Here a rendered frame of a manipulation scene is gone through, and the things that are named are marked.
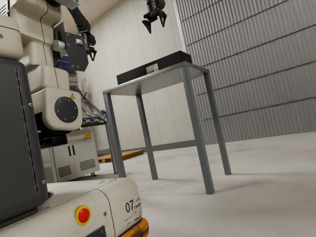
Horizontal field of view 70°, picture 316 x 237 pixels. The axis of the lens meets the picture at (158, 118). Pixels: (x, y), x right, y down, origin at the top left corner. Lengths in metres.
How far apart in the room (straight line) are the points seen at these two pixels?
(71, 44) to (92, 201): 0.63
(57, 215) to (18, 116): 0.27
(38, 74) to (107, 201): 0.53
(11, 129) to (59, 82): 0.36
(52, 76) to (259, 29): 3.29
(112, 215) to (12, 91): 0.45
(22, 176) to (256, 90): 3.42
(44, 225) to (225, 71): 3.56
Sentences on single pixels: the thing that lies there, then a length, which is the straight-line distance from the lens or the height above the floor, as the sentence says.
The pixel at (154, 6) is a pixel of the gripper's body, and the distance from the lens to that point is 1.39.
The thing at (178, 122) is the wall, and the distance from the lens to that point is 4.39.
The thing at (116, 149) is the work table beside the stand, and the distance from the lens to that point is 1.72.
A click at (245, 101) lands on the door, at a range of 3.78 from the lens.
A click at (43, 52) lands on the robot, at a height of 0.81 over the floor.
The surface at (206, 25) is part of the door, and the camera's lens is 4.19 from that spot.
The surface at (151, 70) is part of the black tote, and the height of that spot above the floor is 0.85.
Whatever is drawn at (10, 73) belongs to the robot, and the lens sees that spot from 0.69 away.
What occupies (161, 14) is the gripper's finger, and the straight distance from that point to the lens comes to 1.34.
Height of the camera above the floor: 0.43
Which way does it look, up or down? 3 degrees up
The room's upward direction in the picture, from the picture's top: 11 degrees counter-clockwise
